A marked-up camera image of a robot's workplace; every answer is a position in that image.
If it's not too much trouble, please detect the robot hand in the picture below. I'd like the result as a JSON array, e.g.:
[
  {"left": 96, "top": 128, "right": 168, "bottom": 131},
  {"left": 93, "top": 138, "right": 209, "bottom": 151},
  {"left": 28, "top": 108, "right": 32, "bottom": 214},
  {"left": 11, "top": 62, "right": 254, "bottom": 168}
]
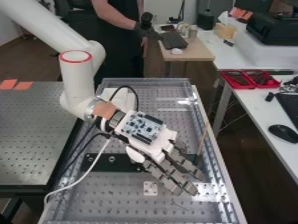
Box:
[{"left": 113, "top": 110, "right": 206, "bottom": 197}]

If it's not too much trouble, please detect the drill bit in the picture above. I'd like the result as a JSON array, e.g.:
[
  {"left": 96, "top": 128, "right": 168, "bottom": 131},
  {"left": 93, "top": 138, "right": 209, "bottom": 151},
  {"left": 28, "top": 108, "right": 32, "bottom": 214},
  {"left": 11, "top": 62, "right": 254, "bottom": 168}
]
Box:
[{"left": 170, "top": 201, "right": 190, "bottom": 212}]

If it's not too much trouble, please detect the thin stick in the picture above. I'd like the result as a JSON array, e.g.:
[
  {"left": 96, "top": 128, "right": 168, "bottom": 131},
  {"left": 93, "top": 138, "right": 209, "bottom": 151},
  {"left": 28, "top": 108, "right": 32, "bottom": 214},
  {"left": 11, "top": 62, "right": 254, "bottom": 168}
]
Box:
[{"left": 196, "top": 117, "right": 213, "bottom": 157}]

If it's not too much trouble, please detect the black plate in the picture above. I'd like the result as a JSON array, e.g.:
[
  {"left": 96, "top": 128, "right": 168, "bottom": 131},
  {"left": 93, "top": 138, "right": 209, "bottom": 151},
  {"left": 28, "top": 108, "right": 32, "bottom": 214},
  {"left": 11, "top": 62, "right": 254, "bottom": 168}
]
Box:
[{"left": 82, "top": 152, "right": 197, "bottom": 173}]

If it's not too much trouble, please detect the small square metal plate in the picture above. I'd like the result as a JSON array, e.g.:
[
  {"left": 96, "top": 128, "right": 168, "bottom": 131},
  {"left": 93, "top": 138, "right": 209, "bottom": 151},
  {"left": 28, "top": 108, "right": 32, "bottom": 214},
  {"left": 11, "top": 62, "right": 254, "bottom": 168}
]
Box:
[{"left": 142, "top": 181, "right": 160, "bottom": 197}]

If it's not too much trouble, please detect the clear box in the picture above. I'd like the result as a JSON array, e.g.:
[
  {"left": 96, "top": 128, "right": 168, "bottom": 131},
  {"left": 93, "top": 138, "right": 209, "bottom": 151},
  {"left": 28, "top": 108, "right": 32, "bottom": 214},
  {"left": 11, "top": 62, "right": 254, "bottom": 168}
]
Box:
[{"left": 37, "top": 77, "right": 247, "bottom": 224}]

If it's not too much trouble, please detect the white mouse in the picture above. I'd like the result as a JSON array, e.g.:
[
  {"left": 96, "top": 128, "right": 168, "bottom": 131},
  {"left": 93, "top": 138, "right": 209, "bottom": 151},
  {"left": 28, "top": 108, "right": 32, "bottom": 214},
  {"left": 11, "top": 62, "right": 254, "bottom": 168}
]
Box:
[{"left": 170, "top": 47, "right": 186, "bottom": 56}]

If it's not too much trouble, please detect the red tray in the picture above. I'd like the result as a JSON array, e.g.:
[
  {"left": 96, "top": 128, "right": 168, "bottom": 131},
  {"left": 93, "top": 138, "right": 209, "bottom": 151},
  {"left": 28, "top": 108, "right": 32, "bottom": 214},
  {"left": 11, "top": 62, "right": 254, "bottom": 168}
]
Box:
[
  {"left": 219, "top": 69, "right": 258, "bottom": 90},
  {"left": 243, "top": 68, "right": 282, "bottom": 90}
]

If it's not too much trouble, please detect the wooden desk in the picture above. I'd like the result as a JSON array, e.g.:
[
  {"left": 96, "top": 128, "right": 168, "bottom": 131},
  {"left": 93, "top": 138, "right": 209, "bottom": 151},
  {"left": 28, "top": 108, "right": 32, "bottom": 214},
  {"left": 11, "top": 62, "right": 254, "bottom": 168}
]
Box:
[{"left": 142, "top": 25, "right": 217, "bottom": 78}]

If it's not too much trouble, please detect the black keyboard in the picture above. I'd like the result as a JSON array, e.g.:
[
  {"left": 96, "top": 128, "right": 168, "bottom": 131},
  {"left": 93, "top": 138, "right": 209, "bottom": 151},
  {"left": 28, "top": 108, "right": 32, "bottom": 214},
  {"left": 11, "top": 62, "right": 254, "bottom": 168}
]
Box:
[
  {"left": 158, "top": 29, "right": 190, "bottom": 51},
  {"left": 274, "top": 92, "right": 298, "bottom": 132}
]

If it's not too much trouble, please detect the person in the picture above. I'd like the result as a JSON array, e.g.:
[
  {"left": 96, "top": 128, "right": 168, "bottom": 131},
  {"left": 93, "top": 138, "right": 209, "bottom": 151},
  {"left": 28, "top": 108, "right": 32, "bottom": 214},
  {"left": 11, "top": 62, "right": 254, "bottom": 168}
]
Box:
[{"left": 89, "top": 0, "right": 165, "bottom": 81}]

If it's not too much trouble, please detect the black mouse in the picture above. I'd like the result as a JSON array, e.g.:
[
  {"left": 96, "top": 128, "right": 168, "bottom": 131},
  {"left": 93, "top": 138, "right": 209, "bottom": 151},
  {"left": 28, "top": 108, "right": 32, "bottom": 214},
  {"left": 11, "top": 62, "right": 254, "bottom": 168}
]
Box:
[{"left": 267, "top": 124, "right": 298, "bottom": 145}]

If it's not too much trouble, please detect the orange sticky note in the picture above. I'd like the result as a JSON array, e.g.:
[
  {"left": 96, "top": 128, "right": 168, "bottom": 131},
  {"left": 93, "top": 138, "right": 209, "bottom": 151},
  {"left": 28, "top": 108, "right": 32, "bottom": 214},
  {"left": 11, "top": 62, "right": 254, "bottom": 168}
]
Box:
[
  {"left": 0, "top": 78, "right": 19, "bottom": 91},
  {"left": 12, "top": 81, "right": 35, "bottom": 92}
]

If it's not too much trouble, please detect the long white desk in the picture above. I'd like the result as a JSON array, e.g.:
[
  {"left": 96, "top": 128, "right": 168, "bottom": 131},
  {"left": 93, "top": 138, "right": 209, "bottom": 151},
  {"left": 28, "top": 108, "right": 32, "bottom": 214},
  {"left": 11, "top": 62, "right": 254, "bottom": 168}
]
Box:
[{"left": 196, "top": 25, "right": 298, "bottom": 72}]

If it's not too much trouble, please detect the tissue box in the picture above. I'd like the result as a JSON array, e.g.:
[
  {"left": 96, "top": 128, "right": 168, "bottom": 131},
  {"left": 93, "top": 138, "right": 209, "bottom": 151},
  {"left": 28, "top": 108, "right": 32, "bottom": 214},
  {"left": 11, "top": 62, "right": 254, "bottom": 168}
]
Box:
[{"left": 214, "top": 20, "right": 237, "bottom": 41}]

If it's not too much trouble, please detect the black printer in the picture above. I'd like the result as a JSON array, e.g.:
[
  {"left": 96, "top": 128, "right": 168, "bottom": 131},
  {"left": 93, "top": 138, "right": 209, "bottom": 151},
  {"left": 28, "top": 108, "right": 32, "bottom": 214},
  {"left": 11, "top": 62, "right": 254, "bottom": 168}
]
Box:
[{"left": 245, "top": 11, "right": 298, "bottom": 47}]

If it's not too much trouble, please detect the black cable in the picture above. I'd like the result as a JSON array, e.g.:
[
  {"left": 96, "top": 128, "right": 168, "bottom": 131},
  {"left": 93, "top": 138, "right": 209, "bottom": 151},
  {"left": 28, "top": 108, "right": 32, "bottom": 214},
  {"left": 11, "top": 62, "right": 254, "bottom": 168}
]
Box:
[{"left": 109, "top": 85, "right": 141, "bottom": 112}]

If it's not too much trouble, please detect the white cable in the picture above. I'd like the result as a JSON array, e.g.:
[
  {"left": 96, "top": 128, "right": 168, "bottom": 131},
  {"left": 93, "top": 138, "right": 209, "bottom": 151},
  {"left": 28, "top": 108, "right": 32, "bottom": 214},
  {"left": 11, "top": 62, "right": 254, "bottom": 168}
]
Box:
[{"left": 43, "top": 137, "right": 113, "bottom": 206}]

